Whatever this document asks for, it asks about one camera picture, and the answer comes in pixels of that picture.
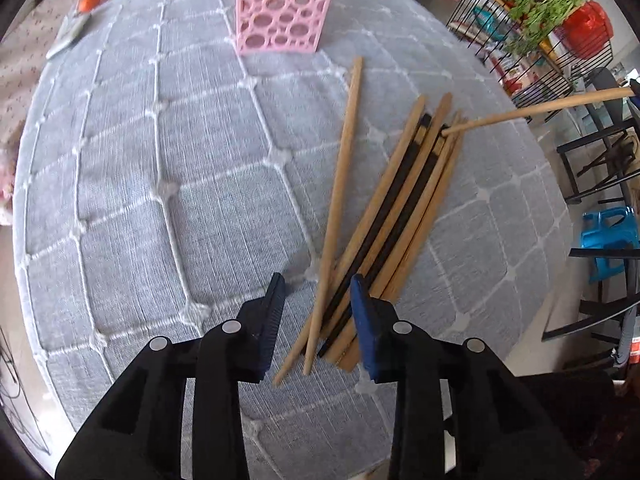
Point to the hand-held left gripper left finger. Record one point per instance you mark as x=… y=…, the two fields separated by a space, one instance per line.
x=275 y=310

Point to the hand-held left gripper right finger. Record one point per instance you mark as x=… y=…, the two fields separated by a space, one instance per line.
x=362 y=325

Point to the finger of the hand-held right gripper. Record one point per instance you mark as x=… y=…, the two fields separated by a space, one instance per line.
x=636 y=94

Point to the tan wooden chopstick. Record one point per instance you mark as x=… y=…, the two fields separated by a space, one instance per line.
x=540 y=109

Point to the black chopstick with wooden tip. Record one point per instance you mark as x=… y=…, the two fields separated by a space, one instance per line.
x=411 y=210
x=389 y=205

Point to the bunch of wooden chopsticks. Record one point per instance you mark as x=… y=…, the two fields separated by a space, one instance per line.
x=353 y=90

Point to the pink perforated plastic holder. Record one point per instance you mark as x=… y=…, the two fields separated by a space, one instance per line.
x=280 y=10

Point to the black chair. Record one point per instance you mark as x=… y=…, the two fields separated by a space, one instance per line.
x=600 y=85

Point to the red plastic bag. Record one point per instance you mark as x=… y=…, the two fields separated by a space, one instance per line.
x=587 y=30

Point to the blue plastic stool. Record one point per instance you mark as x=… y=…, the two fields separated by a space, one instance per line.
x=600 y=232

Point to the dark clothing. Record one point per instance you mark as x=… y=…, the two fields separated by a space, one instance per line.
x=590 y=425

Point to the white flat device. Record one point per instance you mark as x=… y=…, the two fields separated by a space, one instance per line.
x=67 y=35

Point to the black metal frame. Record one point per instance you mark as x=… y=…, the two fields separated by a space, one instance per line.
x=600 y=307

